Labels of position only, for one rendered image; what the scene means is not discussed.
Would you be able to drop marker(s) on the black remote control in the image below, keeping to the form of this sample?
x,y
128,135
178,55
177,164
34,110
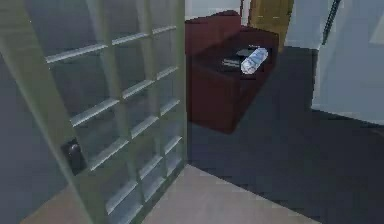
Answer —
x,y
230,63

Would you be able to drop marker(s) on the clear plastic bottle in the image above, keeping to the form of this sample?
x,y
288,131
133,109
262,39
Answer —
x,y
254,60

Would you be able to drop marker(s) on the dark red armchair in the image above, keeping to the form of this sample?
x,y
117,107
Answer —
x,y
216,100

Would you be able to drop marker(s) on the black round door knob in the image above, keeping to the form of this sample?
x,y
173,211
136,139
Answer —
x,y
74,154

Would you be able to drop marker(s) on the dark green slanted pole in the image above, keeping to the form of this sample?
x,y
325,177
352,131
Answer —
x,y
330,21

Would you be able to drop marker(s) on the yellow wooden door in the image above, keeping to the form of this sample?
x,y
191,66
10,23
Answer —
x,y
270,16

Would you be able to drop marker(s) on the pale green glass-paned door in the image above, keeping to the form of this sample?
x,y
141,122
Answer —
x,y
110,100

